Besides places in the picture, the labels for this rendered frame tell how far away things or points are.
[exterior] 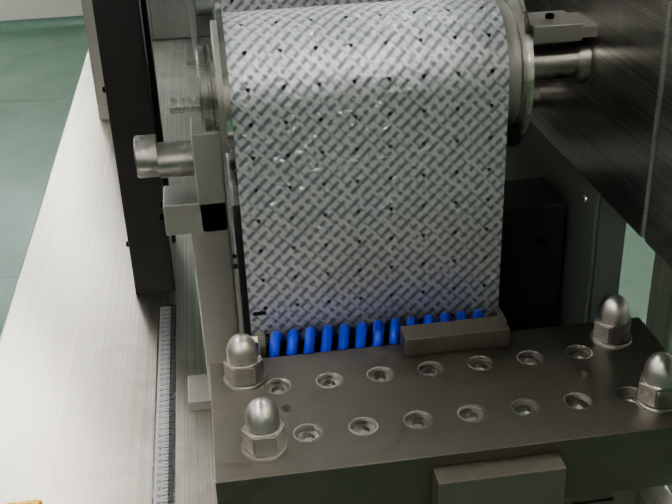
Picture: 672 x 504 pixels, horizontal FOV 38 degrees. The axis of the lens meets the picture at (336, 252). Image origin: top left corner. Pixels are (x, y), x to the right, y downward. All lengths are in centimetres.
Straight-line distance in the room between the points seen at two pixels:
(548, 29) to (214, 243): 37
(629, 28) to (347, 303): 34
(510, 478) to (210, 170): 39
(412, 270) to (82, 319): 49
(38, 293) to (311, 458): 63
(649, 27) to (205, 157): 40
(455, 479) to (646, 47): 37
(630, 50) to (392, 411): 35
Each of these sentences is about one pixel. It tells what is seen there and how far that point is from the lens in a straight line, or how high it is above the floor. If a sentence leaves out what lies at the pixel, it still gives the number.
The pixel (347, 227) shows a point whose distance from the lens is 86.
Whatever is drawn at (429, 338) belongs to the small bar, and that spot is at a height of 105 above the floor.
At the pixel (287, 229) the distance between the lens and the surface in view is 85.
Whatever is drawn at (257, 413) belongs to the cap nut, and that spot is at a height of 107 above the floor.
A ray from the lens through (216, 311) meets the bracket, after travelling 98.
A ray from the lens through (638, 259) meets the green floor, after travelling 330.
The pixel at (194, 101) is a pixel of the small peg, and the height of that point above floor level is 124.
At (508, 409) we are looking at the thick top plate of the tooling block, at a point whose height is 103.
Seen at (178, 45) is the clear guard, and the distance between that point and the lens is 186.
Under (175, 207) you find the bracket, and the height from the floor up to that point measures 113.
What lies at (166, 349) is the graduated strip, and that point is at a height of 90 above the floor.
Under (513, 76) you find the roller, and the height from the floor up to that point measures 126.
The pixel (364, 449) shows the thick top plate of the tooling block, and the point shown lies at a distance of 76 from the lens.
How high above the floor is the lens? 151
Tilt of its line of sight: 28 degrees down
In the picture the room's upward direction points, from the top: 2 degrees counter-clockwise
